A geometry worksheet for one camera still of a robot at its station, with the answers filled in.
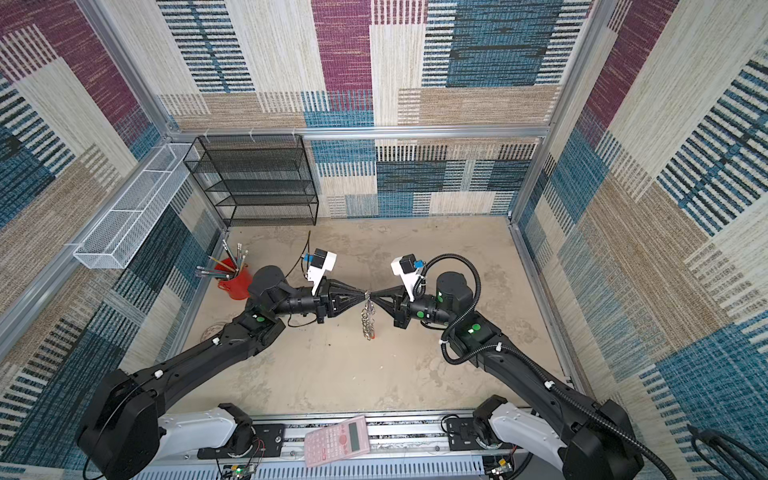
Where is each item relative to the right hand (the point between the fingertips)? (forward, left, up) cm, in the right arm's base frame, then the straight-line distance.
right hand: (376, 300), depth 70 cm
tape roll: (+4, +51, -24) cm, 56 cm away
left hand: (-2, +3, +3) cm, 5 cm away
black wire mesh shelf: (+53, +44, -5) cm, 69 cm away
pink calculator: (-25, +10, -24) cm, 36 cm away
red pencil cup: (+17, +45, -14) cm, 50 cm away
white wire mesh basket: (+12, +61, +9) cm, 63 cm away
